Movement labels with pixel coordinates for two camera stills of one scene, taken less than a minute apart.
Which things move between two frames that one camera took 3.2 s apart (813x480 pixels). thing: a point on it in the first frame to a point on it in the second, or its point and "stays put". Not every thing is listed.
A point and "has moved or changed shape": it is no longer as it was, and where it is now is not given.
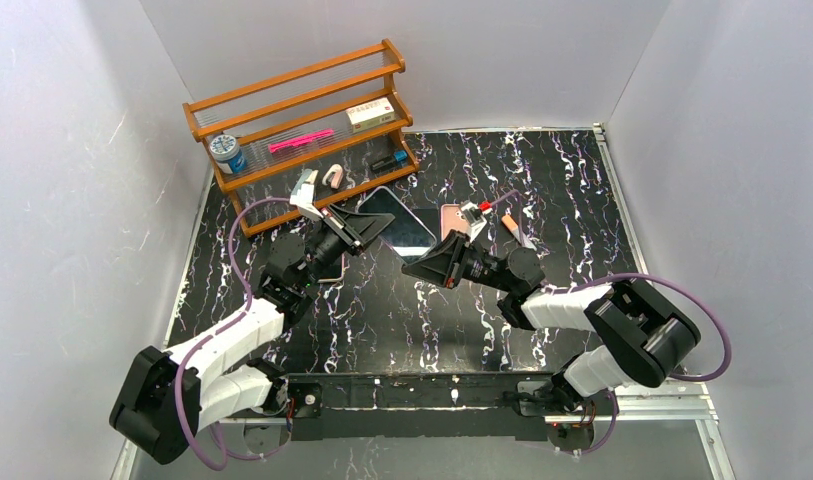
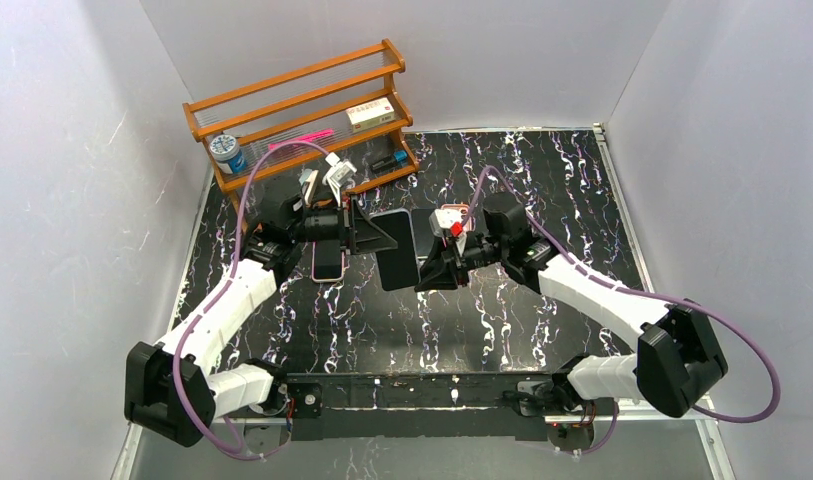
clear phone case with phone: x=409 y=239 has moved or changed shape
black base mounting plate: x=444 y=407 stays put
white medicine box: x=371 y=113 stays put
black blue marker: x=398 y=159 stays put
